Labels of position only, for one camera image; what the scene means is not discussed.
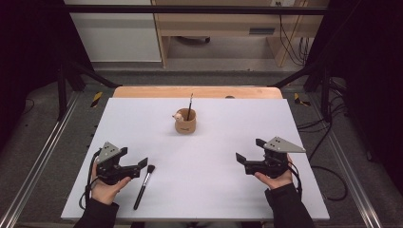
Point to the grey desk label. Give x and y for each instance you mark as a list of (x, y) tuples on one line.
[(261, 31)]

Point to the light wooden desk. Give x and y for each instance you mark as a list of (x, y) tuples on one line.
[(215, 23)]

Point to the white board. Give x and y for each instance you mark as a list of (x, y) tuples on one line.
[(202, 183)]

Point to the large black makeup brush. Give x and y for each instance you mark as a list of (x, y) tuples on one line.
[(143, 186)]

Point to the black metal stand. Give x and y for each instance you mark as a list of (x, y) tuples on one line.
[(62, 95), (325, 95)]

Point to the aluminium rail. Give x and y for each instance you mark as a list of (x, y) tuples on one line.
[(348, 171), (38, 164)]

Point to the wooden table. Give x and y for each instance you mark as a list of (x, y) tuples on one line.
[(158, 92)]

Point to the black horizontal bar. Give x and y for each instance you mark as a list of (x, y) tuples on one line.
[(190, 9)]

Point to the white cabinet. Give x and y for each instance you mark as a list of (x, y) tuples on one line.
[(117, 38)]

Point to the person's right hand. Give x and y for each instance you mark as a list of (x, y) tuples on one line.
[(277, 183)]

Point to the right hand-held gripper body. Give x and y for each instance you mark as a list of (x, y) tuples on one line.
[(272, 166)]

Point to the thin black makeup brush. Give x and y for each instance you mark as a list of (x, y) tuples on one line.
[(190, 107)]

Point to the person's left hand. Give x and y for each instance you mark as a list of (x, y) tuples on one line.
[(106, 193)]

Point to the yellow black tape strip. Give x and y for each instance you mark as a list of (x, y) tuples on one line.
[(97, 99), (297, 98)]

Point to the wooden brush holder cup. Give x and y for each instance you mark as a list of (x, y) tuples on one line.
[(185, 126)]

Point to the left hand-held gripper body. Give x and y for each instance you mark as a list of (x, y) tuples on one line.
[(109, 172)]

